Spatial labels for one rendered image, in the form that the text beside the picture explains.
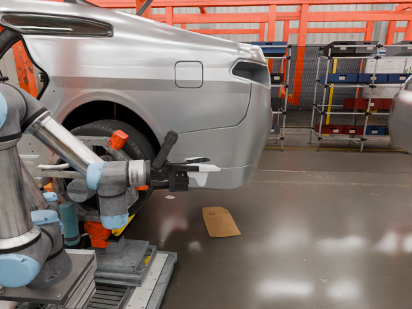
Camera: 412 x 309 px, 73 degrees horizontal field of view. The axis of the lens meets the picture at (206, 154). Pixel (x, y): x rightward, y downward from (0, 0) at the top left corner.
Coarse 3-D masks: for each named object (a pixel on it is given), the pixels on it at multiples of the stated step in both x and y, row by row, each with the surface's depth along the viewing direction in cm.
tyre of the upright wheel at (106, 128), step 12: (108, 120) 182; (72, 132) 168; (84, 132) 167; (96, 132) 166; (108, 132) 165; (132, 132) 176; (132, 144) 166; (144, 144) 177; (132, 156) 167; (144, 156) 170; (144, 192) 173
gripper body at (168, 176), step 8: (168, 160) 79; (176, 160) 80; (184, 160) 80; (152, 168) 79; (168, 168) 76; (152, 176) 77; (160, 176) 78; (168, 176) 78; (176, 176) 77; (184, 176) 77; (152, 184) 77; (160, 184) 78; (168, 184) 78; (176, 184) 77; (184, 184) 77
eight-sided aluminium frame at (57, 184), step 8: (80, 136) 164; (88, 136) 164; (96, 136) 164; (104, 136) 163; (88, 144) 160; (96, 144) 159; (104, 144) 158; (112, 152) 159; (120, 152) 163; (56, 160) 166; (120, 160) 160; (128, 160) 163; (56, 184) 171; (56, 192) 172; (64, 192) 177; (136, 192) 169; (64, 200) 173; (72, 200) 177; (80, 208) 178; (80, 216) 175; (88, 216) 174; (96, 216) 173
